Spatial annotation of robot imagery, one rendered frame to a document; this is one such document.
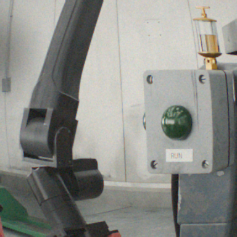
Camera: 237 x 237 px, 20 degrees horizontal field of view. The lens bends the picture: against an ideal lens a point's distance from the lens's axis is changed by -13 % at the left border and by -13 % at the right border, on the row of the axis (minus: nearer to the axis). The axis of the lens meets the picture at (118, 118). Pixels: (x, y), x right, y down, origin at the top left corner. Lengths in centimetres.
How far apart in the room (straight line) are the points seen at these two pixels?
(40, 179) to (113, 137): 661
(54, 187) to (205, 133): 45
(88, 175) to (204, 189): 43
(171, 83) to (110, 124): 702
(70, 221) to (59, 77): 21
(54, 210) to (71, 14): 30
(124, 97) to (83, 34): 645
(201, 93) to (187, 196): 12
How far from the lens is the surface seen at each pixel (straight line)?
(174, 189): 71
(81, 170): 107
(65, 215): 100
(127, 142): 751
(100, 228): 102
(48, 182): 101
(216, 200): 66
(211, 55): 68
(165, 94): 62
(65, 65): 102
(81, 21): 105
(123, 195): 758
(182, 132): 60
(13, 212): 639
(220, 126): 61
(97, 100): 773
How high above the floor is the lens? 132
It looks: 3 degrees down
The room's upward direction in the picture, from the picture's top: 3 degrees counter-clockwise
